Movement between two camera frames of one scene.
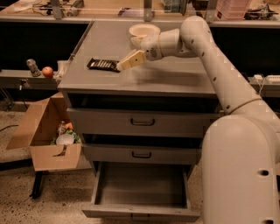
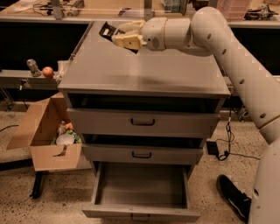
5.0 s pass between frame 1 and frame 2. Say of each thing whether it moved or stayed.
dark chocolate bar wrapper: moved
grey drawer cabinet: stayed
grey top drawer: stayed
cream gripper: moved
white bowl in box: stayed
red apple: stayed
